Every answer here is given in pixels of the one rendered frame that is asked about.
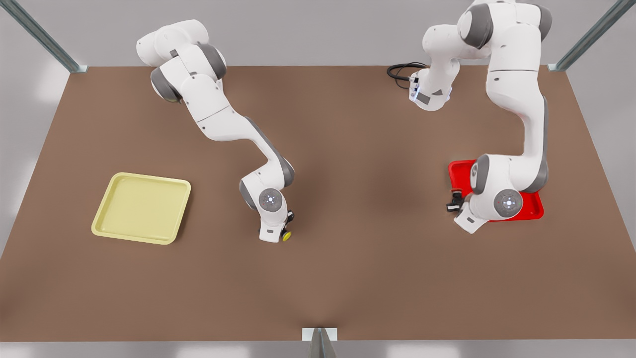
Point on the yellow switch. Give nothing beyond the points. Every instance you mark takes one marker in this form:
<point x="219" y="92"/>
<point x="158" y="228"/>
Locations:
<point x="287" y="235"/>

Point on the yellow square tray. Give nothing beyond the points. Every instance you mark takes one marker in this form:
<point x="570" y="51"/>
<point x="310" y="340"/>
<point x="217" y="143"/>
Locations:
<point x="141" y="208"/>

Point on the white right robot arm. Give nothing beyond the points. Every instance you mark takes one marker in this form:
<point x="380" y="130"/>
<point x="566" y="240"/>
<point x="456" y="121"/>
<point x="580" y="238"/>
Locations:
<point x="218" y="112"/>

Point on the silver frame post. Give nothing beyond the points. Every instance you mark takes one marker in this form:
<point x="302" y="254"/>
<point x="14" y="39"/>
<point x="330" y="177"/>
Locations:
<point x="319" y="343"/>
<point x="42" y="37"/>
<point x="591" y="36"/>

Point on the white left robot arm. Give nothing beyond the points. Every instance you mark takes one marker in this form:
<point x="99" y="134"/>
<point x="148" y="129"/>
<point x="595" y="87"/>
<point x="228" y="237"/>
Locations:
<point x="516" y="74"/>

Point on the red square tray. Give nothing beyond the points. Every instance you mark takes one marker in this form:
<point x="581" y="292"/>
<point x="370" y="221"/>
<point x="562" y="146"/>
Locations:
<point x="462" y="176"/>

